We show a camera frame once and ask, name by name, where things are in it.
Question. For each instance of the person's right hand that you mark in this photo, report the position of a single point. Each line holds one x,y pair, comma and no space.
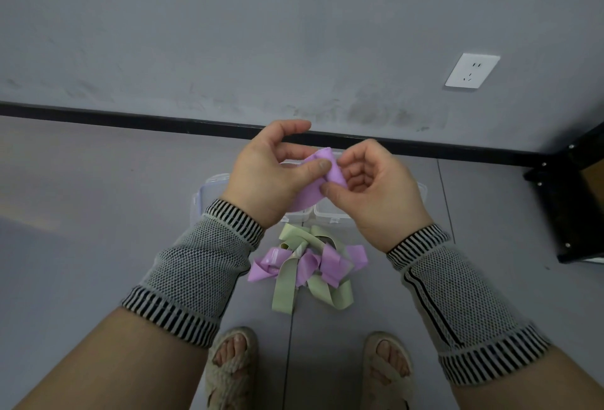
387,197

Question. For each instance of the person's left hand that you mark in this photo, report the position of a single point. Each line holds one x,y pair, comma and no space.
257,178

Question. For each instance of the person's left middle finger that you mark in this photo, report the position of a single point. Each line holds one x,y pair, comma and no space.
297,150

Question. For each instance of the person's left thumb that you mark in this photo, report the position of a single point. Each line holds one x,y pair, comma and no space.
311,171

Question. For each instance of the person's right thumb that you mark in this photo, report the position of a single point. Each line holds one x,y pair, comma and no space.
337,193

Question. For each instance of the person's left forearm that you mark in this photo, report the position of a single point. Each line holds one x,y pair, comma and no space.
118,367

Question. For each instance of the person's right forearm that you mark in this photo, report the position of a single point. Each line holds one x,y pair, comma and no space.
542,388

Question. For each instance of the clear plastic storage box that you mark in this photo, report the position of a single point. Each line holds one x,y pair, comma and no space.
330,214

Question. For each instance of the looped purple ribbon strip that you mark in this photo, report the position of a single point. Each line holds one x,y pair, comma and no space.
337,263

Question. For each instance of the short purple ribbon strip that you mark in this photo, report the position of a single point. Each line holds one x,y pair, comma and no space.
306,269

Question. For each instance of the curled purple ribbon strip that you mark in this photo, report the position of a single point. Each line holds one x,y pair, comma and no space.
269,266

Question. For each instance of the folded green ribbon strip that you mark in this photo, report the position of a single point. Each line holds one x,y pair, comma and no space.
330,294

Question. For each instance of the long green ribbon strip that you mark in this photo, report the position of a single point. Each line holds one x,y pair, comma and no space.
284,287

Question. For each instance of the grey striped knitted wrist sleeve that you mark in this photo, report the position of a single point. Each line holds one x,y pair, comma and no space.
198,273
453,301

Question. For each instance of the black baseboard strip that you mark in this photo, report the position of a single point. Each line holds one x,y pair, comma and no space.
141,120

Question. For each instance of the person's right foot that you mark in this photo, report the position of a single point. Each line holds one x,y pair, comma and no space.
392,355

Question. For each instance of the person's foot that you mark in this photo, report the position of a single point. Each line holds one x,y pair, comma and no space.
232,348
392,355

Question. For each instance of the person's left foot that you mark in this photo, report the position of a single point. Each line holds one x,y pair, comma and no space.
232,348

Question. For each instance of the beige woven sandal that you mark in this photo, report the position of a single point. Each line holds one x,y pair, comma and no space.
226,379
382,383

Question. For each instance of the white wall socket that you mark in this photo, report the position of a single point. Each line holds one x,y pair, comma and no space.
472,71

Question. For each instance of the black metal furniture frame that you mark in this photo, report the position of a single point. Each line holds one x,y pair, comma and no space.
561,207

